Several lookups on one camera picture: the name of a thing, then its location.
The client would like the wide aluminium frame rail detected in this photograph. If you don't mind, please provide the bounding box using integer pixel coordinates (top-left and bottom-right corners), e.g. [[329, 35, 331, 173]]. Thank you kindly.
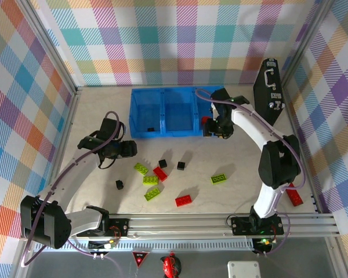
[[19, 213, 340, 241]]

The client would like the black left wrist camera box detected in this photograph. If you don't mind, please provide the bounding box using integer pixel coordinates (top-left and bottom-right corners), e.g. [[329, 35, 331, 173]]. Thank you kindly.
[[100, 117, 125, 141]]

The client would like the red black triangle sign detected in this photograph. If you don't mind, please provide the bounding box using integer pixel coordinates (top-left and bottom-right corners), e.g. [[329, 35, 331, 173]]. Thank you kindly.
[[132, 251, 150, 269]]

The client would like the white slotted cable duct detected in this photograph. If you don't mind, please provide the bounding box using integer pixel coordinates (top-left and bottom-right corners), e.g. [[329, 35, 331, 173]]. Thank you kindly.
[[34, 242, 255, 251]]

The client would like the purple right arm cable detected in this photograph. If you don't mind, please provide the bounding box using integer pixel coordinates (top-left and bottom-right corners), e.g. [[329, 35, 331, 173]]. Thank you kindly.
[[195, 88, 306, 257]]

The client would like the red black round device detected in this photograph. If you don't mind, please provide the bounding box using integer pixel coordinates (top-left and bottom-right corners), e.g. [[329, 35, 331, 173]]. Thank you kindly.
[[159, 251, 182, 278]]

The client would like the small circuit board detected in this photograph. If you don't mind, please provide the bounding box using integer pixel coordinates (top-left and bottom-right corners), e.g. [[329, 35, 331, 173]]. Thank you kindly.
[[252, 237, 275, 253], [88, 240, 118, 251]]

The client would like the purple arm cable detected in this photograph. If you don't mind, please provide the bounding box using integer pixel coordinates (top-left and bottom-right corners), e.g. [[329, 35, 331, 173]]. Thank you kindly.
[[195, 88, 306, 257], [20, 111, 125, 278]]

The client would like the red glitter toy microphone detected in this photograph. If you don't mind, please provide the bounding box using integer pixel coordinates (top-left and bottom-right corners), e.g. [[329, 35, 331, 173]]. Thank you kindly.
[[285, 182, 304, 207]]

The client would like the black case with metal handle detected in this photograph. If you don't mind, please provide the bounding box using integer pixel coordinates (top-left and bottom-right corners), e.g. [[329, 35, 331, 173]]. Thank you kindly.
[[252, 57, 285, 127]]

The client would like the thin black left gripper cable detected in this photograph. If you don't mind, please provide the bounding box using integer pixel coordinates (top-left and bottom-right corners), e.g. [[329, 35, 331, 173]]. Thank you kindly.
[[97, 156, 117, 170]]

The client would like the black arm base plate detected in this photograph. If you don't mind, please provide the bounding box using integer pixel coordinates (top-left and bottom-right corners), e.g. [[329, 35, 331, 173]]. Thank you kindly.
[[230, 216, 285, 236], [103, 218, 131, 238]]

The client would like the aluminium table edge rail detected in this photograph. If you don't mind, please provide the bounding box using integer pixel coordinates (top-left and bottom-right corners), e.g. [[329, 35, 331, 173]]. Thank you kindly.
[[280, 81, 325, 215], [36, 86, 84, 217]]

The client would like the white plastic box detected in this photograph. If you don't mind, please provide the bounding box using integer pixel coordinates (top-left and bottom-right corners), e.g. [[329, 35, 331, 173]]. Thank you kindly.
[[227, 260, 262, 278]]

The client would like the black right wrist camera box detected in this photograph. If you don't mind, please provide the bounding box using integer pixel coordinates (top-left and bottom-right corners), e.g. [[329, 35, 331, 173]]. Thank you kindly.
[[211, 89, 230, 102]]

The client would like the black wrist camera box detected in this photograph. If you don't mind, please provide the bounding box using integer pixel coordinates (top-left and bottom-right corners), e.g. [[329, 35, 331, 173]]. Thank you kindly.
[[211, 89, 230, 102], [100, 117, 125, 141]]

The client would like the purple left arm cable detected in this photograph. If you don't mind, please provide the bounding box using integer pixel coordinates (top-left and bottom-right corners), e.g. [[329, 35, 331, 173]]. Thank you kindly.
[[20, 111, 125, 278]]

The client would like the aluminium frame post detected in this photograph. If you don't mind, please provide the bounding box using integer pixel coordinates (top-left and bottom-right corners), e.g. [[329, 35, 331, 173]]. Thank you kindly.
[[19, 0, 84, 98], [280, 0, 336, 87]]

